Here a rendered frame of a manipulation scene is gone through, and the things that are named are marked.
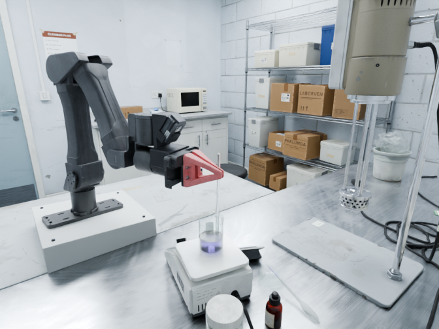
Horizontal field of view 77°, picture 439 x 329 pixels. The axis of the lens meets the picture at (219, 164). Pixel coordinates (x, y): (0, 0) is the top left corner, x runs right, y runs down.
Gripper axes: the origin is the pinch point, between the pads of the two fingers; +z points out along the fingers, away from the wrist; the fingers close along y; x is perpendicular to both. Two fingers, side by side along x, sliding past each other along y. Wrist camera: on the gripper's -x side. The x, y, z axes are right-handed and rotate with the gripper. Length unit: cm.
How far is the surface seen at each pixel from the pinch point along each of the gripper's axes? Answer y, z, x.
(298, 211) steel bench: 41.9, 7.6, 24.8
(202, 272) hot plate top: -8.6, 1.8, 16.0
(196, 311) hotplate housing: -10.8, 1.8, 22.8
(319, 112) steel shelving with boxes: 223, -20, 14
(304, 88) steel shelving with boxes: 232, -37, -6
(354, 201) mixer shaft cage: 20.7, 23.4, 8.4
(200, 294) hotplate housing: -10.2, 2.3, 19.2
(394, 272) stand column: 18.1, 33.5, 21.7
